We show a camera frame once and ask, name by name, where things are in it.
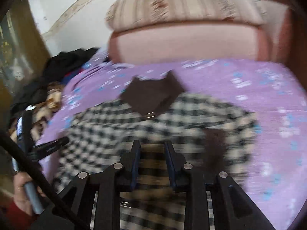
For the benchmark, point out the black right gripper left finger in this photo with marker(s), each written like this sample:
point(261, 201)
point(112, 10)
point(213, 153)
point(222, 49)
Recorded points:
point(101, 190)

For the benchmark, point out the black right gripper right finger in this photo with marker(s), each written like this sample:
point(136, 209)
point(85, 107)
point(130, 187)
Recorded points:
point(232, 207)

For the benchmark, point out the black white checked coat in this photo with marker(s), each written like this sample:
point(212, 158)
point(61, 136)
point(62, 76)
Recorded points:
point(100, 135)

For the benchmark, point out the black clothes pile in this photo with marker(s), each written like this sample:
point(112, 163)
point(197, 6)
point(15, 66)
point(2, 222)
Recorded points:
point(55, 69)

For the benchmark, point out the person left hand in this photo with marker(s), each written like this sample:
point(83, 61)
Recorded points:
point(21, 200)

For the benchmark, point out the beige brown patterned garment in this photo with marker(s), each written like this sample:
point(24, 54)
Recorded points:
point(42, 114)

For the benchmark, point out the purple floral bed sheet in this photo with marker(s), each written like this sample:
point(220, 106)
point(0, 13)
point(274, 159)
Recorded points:
point(260, 106)

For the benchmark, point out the wooden wardrobe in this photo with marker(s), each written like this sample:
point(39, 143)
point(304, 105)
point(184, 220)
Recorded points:
point(23, 54)

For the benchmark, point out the pink headboard cushion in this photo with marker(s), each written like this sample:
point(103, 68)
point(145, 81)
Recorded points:
point(178, 41)

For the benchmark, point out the striped beige pillow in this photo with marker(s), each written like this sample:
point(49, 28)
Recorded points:
point(126, 15)

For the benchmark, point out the brown wooden bed frame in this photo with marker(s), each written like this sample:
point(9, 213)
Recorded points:
point(286, 31)

